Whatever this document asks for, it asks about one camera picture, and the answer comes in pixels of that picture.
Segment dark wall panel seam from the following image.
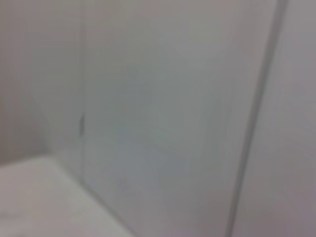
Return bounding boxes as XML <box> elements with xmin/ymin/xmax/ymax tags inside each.
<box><xmin>226</xmin><ymin>0</ymin><xmax>289</xmax><ymax>237</ymax></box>

